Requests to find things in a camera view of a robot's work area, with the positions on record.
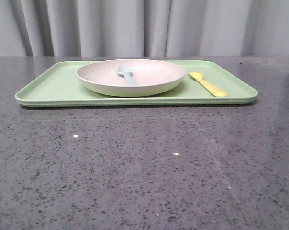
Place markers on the light green tray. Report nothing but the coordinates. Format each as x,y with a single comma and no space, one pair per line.
59,86

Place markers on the light blue spoon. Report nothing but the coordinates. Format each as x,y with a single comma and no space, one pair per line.
127,73

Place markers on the yellow plastic fork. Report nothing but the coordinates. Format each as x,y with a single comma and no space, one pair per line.
212,89

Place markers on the white round plate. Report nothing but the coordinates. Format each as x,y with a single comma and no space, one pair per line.
151,77

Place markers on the grey curtain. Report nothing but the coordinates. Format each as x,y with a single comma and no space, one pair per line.
135,28

